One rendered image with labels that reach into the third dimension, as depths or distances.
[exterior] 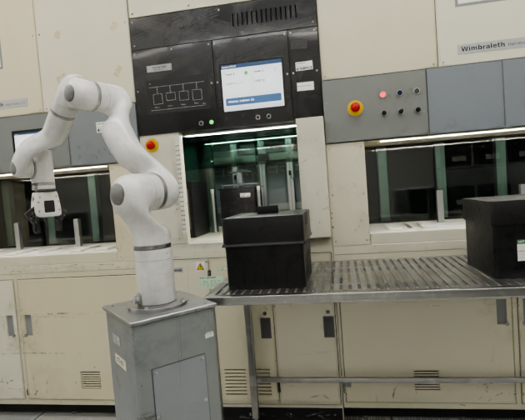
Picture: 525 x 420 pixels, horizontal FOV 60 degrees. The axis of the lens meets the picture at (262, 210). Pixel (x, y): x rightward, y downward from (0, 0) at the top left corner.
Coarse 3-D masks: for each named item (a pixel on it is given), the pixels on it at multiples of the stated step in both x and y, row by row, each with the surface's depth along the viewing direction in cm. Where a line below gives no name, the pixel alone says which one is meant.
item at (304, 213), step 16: (272, 208) 168; (224, 224) 157; (240, 224) 156; (256, 224) 155; (272, 224) 154; (288, 224) 153; (304, 224) 157; (224, 240) 158; (240, 240) 156; (256, 240) 155; (272, 240) 154; (288, 240) 153; (304, 240) 154
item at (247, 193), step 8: (240, 176) 271; (232, 184) 273; (240, 184) 272; (224, 192) 264; (232, 192) 264; (240, 192) 263; (248, 192) 262; (256, 192) 264; (224, 200) 265; (232, 200) 264; (240, 200) 263; (248, 200) 262; (256, 200) 262; (224, 208) 265; (232, 208) 264; (240, 208) 263; (248, 208) 263; (256, 208) 262; (224, 216) 265
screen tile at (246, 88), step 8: (224, 72) 207; (232, 72) 207; (240, 72) 206; (248, 72) 205; (224, 80) 208; (232, 80) 207; (248, 80) 206; (232, 88) 207; (240, 88) 207; (248, 88) 206
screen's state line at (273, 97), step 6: (252, 96) 206; (258, 96) 205; (264, 96) 205; (270, 96) 204; (276, 96) 204; (228, 102) 208; (234, 102) 207; (240, 102) 207; (246, 102) 207; (252, 102) 206
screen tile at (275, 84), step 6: (276, 66) 203; (252, 72) 205; (258, 72) 205; (264, 72) 204; (270, 72) 204; (276, 72) 203; (276, 78) 204; (258, 84) 205; (264, 84) 205; (270, 84) 204; (276, 84) 204; (258, 90) 205; (264, 90) 205; (270, 90) 204
